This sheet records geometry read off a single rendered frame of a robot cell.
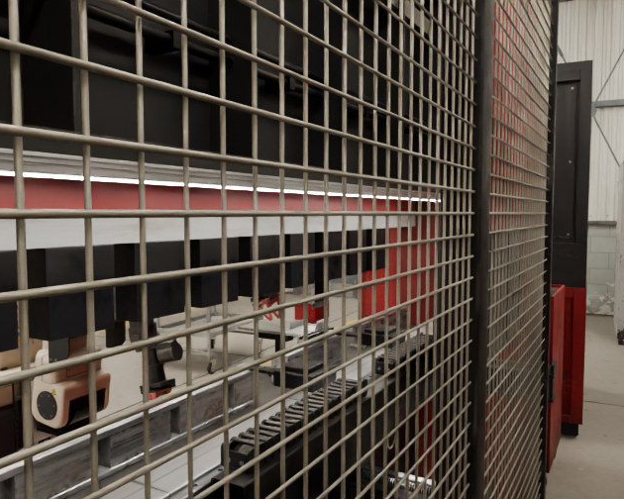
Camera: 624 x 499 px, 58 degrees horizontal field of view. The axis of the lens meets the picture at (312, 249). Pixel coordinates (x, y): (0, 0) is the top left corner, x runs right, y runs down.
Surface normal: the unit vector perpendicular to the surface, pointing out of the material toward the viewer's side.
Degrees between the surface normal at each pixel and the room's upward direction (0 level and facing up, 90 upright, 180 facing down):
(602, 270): 90
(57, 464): 90
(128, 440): 90
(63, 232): 90
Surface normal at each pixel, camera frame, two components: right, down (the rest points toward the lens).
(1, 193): 0.87, 0.04
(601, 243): -0.44, 0.06
